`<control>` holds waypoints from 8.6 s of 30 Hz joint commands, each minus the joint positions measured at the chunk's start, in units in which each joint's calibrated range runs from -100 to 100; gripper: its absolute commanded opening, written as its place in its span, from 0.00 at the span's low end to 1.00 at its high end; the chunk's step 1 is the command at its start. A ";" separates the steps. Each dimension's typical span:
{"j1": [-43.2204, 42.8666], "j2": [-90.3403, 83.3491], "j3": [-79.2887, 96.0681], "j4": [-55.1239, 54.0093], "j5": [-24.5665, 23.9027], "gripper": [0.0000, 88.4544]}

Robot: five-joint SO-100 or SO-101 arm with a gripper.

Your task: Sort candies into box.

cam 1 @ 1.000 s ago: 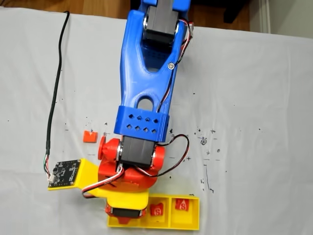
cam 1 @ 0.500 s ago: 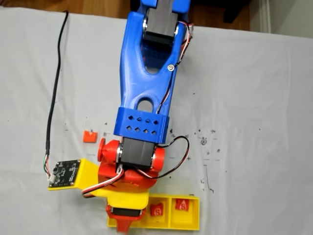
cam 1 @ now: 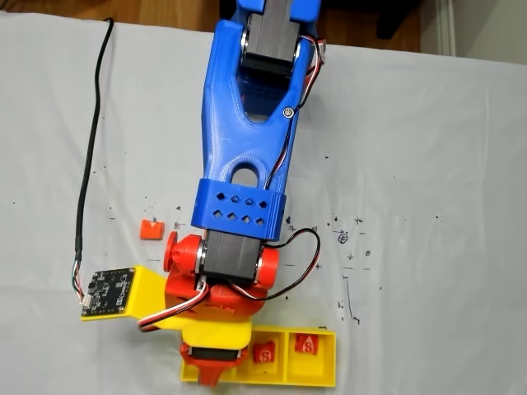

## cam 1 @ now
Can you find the red candy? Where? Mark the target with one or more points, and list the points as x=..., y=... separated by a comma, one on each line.
x=307, y=344
x=263, y=352

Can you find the white plastic table cover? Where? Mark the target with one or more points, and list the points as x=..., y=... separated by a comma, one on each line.
x=432, y=164

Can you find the yellow three-compartment box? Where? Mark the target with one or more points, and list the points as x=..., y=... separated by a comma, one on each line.
x=313, y=370

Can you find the orange wrapped candy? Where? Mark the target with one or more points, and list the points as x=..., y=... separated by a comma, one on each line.
x=151, y=229

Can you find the camera board on yellow mount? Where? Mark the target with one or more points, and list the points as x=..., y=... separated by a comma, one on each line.
x=109, y=292

